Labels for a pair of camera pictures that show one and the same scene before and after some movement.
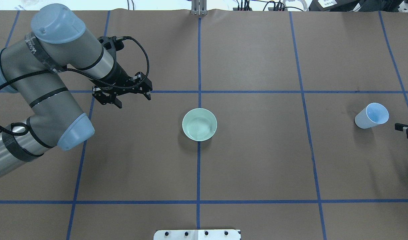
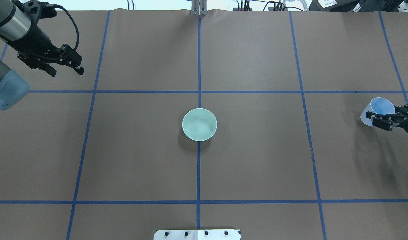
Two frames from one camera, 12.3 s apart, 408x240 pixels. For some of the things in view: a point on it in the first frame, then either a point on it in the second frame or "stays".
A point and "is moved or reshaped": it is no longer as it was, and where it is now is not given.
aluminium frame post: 199,7 stays
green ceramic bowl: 199,124 stays
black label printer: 338,5 stays
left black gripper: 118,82 -> 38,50
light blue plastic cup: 374,114 is moved or reshaped
